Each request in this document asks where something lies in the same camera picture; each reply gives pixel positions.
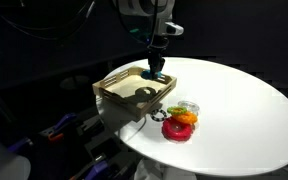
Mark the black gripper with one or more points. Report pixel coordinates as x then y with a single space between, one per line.
156 53

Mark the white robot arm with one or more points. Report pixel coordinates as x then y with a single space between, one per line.
144 6

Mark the wooden slatted crate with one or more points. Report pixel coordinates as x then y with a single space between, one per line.
124 88

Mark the purple spring clamp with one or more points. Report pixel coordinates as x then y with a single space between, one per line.
19 144
99 167
64 120

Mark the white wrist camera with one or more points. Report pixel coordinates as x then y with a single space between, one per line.
174 28

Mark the white table pedestal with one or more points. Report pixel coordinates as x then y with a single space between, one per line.
150 171

